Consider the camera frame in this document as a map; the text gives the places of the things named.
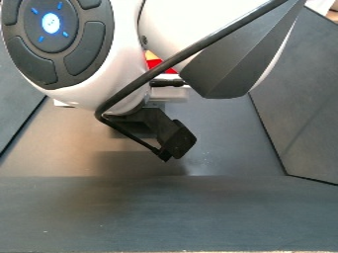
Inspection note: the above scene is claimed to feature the red shape sorter base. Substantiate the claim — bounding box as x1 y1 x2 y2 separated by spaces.
145 50 176 74

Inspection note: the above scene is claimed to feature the black cable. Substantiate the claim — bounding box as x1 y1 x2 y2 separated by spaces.
92 0 291 158

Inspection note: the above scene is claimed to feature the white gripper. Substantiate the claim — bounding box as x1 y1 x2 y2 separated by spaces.
144 74 190 108

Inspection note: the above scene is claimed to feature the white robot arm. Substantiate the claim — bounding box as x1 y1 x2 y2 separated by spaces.
0 0 306 110

